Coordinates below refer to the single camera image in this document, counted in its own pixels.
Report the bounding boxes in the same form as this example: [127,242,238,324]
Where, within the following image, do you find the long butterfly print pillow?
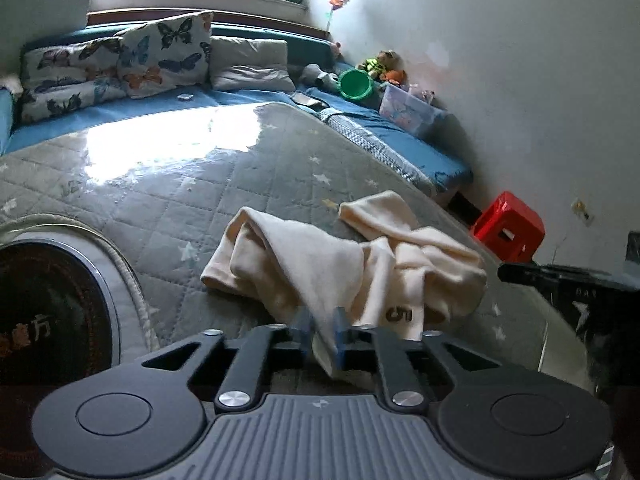
[21,37,127,124]

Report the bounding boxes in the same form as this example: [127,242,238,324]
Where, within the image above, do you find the green plastic bucket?
[338,68,373,101]

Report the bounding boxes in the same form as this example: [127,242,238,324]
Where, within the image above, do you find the grey plush toy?
[298,64,340,93]

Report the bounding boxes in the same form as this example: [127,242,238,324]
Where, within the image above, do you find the colourful pinwheel toy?
[326,0,350,35]

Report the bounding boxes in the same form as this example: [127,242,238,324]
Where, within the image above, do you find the grey plain pillow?
[209,36,295,93]

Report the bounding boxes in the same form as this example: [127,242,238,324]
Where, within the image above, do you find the red plastic stool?
[471,191,546,263]

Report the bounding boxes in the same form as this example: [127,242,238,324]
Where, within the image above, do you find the grey quilted star table cover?
[0,101,597,401]

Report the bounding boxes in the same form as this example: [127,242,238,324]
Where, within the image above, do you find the stuffed toy animals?
[357,50,407,87]

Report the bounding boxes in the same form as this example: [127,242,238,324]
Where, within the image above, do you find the large butterfly print pillow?
[117,11,213,99]

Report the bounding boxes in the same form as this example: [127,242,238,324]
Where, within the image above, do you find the black round cooktop plate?
[1,240,120,479]

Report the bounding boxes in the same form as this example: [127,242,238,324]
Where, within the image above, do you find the cream garment with number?
[201,191,487,377]

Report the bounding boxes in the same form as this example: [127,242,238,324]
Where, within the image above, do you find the clear plastic storage box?
[378,86,448,140]

